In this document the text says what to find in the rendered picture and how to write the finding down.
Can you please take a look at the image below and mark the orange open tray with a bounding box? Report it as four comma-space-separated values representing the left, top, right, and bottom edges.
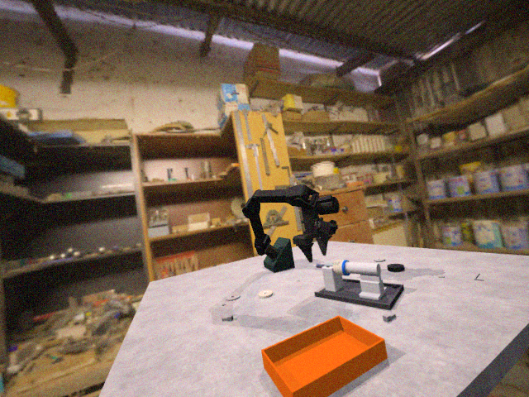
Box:
261, 315, 388, 397

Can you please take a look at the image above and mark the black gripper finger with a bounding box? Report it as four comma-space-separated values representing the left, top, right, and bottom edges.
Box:
296, 243, 314, 263
316, 236, 332, 256

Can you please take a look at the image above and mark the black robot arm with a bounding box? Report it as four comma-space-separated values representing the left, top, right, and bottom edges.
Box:
242, 184, 340, 261

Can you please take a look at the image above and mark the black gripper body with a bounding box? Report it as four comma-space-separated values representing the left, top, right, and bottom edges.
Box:
293, 215, 330, 245

